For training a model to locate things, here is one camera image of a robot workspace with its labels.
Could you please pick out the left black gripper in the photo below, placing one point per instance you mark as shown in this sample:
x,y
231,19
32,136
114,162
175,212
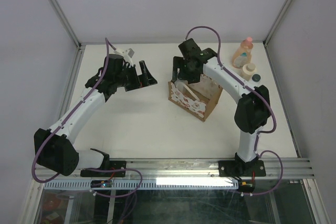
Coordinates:
x,y
145,80

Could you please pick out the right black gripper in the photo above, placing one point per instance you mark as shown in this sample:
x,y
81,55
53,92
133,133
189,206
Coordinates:
x,y
178,63

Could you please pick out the peach lotion bottle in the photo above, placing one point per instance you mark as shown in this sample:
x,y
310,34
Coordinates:
x,y
242,55

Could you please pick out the cream round jar bottle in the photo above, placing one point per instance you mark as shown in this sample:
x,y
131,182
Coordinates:
x,y
247,71

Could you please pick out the white bottle grey cap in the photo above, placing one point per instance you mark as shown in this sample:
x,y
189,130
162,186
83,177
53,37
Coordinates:
x,y
256,78
181,85

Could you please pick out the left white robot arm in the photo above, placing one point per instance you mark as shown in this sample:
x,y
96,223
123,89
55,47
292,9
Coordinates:
x,y
54,147

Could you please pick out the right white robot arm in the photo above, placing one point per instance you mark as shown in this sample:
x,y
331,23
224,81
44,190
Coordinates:
x,y
253,103

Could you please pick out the small circuit board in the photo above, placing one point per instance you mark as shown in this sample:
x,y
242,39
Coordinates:
x,y
101,183

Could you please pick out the black connector box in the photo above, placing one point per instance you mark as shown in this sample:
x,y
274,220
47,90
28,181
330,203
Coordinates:
x,y
246,186

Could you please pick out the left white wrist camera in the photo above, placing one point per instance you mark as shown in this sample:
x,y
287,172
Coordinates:
x,y
126,54

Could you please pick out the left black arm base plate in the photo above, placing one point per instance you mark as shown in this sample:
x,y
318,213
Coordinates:
x,y
114,167

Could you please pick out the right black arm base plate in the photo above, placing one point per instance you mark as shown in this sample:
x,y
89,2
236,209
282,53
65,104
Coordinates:
x,y
231,167

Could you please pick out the white slotted cable duct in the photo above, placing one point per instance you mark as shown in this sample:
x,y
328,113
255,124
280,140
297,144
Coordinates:
x,y
159,183

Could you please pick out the aluminium mounting rail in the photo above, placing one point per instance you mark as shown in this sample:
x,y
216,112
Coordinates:
x,y
267,168

